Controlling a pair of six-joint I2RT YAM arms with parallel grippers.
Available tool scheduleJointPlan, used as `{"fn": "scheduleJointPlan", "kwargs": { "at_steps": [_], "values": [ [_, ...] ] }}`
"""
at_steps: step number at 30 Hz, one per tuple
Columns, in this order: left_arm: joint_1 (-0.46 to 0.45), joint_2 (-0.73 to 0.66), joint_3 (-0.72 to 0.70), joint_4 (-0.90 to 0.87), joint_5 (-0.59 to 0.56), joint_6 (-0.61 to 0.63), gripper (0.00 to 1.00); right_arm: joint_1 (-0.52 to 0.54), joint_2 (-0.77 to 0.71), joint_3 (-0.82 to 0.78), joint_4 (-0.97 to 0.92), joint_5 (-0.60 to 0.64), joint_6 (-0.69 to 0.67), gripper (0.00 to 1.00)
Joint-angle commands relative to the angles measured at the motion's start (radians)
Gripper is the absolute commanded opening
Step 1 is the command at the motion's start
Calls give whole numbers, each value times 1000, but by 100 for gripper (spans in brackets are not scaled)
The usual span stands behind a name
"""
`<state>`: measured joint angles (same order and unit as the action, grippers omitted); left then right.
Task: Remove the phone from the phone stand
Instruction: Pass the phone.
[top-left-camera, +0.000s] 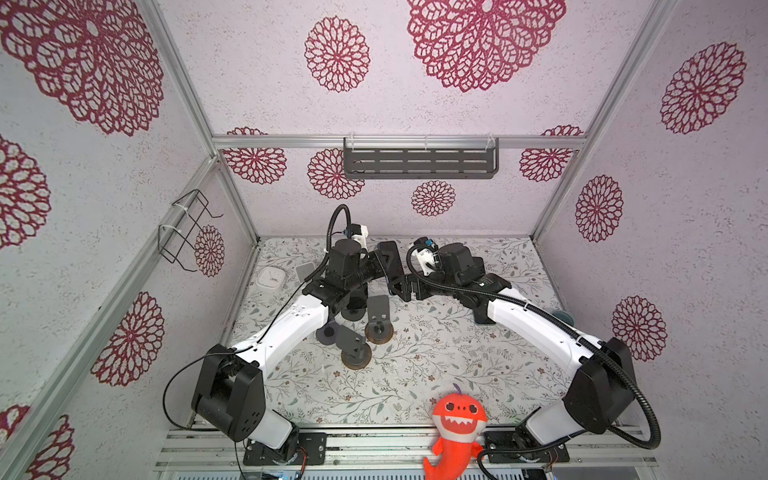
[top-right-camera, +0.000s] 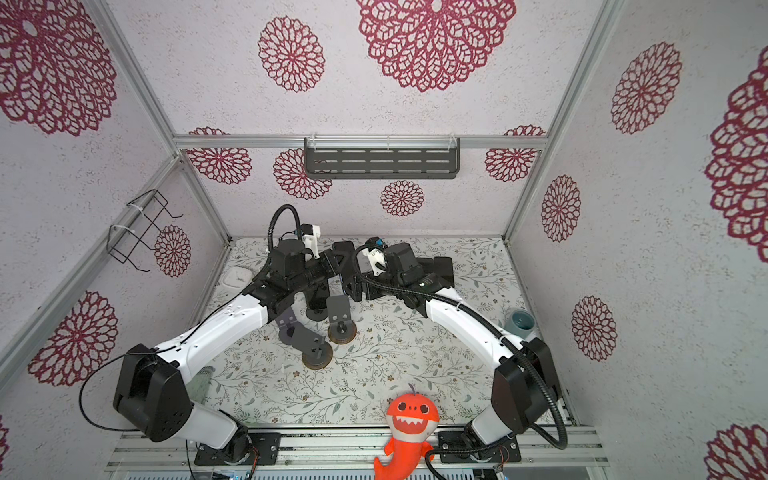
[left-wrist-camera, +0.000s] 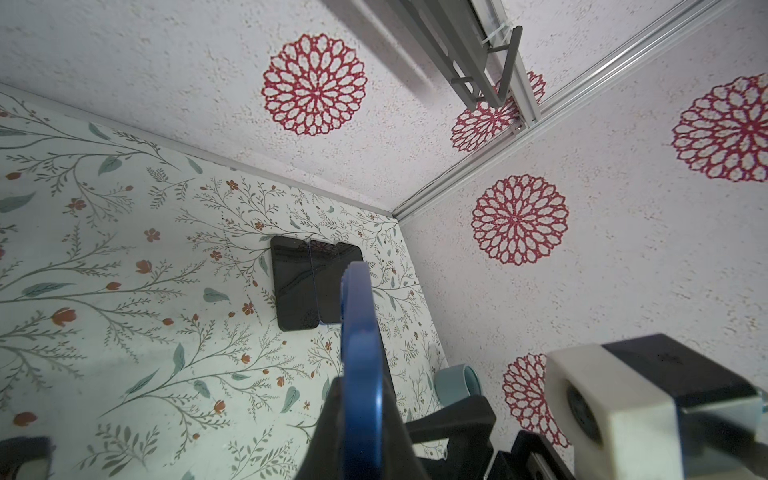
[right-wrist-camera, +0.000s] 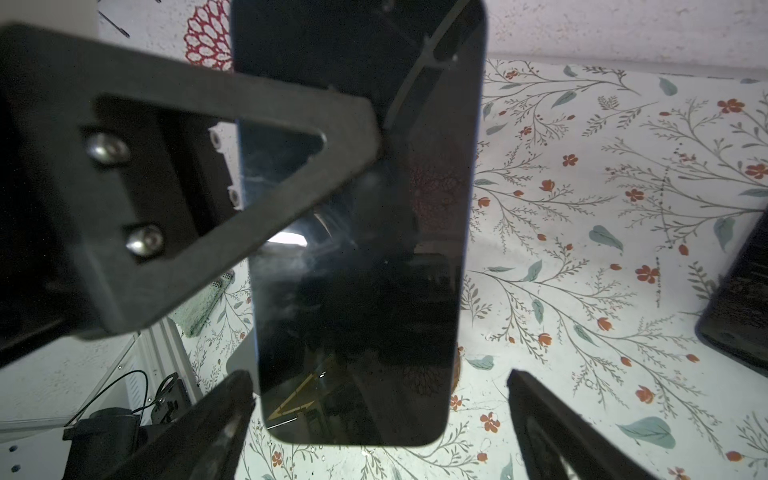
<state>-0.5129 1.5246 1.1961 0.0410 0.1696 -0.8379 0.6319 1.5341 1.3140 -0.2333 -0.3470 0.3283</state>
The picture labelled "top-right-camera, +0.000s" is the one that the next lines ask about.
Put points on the black wire wall rack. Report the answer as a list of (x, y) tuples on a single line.
[(124, 239)]

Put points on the phone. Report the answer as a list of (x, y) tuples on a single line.
[(348, 268), (441, 266), (316, 296)]

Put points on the middle round stand base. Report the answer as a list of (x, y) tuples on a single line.
[(340, 332)]

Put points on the grey empty phone stand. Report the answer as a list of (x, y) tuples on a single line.
[(287, 323)]

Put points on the round stand base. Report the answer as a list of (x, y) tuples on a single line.
[(340, 332), (318, 358)]

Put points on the red shark plush toy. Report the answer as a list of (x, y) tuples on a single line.
[(412, 418)]

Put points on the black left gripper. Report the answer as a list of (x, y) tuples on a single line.
[(330, 262)]

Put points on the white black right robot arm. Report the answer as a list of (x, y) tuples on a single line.
[(525, 388)]

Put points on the grey wall shelf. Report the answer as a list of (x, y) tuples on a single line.
[(382, 159)]

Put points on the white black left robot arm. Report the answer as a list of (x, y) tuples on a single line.
[(151, 392)]

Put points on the teal ceramic cup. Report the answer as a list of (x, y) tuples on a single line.
[(521, 323)]

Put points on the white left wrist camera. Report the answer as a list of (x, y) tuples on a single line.
[(310, 235)]

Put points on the white earbuds case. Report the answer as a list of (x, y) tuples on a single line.
[(236, 278)]

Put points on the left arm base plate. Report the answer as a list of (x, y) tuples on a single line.
[(259, 448)]

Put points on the front round stand base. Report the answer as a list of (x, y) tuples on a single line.
[(318, 358)]

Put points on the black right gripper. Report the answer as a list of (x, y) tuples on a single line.
[(351, 284)]

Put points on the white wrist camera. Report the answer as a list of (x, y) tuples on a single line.
[(310, 235), (373, 251)]

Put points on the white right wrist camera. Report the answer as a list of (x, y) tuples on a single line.
[(373, 251)]

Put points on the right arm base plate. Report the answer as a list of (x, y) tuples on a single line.
[(465, 447)]

